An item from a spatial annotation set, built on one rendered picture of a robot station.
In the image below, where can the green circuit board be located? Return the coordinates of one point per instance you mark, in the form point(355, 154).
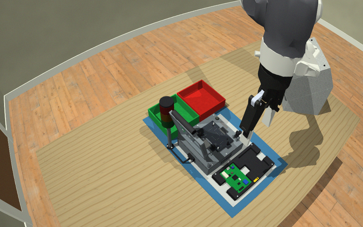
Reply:
point(235, 178)

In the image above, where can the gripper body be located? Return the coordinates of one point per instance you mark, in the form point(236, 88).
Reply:
point(271, 82)

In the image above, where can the red bin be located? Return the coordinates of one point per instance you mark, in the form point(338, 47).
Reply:
point(202, 98)

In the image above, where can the green bin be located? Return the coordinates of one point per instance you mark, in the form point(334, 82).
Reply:
point(182, 108)

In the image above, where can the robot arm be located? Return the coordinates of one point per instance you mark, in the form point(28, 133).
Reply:
point(285, 49)

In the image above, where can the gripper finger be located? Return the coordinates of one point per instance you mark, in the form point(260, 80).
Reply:
point(273, 107)
point(252, 114)

